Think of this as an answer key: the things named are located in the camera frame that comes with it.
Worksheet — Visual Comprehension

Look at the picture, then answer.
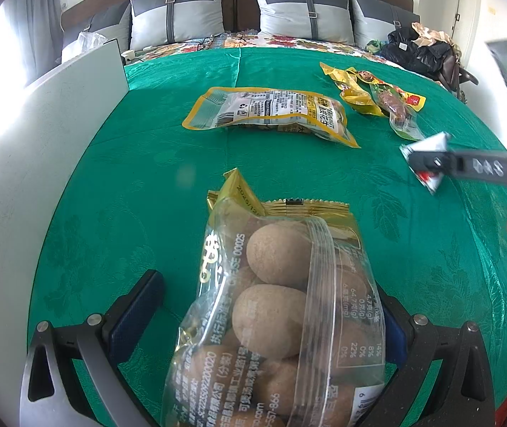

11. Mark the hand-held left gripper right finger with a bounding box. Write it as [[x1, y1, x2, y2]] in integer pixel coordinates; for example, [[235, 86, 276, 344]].
[[355, 285, 497, 427]]

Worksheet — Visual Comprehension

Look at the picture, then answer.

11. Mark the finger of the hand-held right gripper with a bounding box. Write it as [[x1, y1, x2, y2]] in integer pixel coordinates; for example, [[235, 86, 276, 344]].
[[407, 148, 507, 195]]

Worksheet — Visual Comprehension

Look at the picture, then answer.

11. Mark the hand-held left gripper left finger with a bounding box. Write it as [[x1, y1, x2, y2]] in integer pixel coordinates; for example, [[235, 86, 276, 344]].
[[20, 269, 166, 427]]

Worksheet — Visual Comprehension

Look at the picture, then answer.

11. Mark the white triangular snack packet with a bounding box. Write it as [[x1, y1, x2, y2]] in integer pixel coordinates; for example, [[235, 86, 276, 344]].
[[399, 132, 453, 195]]

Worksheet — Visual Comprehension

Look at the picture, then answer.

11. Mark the clear bag of round snacks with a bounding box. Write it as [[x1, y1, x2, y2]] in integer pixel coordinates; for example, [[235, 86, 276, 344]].
[[163, 168, 388, 427]]

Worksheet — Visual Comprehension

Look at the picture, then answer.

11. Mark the brown handbag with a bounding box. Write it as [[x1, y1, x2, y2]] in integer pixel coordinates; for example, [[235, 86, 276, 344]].
[[435, 43, 480, 99]]

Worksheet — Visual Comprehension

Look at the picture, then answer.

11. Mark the clear chicken leg packet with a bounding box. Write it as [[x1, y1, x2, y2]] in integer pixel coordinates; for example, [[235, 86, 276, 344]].
[[370, 84, 426, 142]]

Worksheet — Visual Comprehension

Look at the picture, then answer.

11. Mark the beige crumpled cloth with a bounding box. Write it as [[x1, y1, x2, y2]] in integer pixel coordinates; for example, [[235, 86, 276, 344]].
[[411, 21, 453, 48]]

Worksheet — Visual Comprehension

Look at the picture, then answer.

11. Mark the red and yellow snack packet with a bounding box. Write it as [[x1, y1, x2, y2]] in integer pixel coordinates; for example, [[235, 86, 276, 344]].
[[346, 67, 427, 113]]

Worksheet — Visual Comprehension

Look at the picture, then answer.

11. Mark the black clothes pile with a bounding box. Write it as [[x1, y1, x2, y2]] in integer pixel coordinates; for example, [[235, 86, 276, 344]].
[[379, 27, 449, 77]]

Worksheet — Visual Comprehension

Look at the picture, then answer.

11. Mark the plain yellow snack packet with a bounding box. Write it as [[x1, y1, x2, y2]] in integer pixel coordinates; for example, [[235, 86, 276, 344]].
[[319, 62, 388, 117]]

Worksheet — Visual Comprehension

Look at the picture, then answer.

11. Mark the grey two-tone pillow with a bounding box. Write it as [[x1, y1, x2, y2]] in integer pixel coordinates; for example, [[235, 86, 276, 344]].
[[60, 0, 132, 62], [129, 0, 228, 51], [251, 0, 355, 47], [350, 0, 421, 48]]

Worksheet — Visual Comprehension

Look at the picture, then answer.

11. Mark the yellow peanut packet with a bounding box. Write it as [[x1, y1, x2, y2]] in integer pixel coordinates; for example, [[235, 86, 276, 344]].
[[182, 86, 361, 149]]

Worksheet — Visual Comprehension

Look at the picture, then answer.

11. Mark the floral bed sheet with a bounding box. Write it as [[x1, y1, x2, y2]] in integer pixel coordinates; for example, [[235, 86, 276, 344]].
[[121, 28, 442, 84]]

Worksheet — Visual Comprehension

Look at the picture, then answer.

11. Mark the clear plastic bag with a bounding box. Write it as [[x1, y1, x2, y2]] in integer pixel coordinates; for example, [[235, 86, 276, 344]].
[[76, 31, 108, 52]]

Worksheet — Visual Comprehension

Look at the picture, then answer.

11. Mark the grey curtain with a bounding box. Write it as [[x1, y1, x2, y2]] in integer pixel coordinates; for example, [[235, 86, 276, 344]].
[[1, 0, 66, 88]]

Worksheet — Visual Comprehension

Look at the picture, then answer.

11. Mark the white door frame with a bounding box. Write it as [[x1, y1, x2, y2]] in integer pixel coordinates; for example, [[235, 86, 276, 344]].
[[457, 0, 486, 56]]

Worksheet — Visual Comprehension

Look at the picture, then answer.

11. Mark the black cable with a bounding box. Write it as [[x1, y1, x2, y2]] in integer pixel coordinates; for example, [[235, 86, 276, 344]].
[[186, 31, 237, 51]]

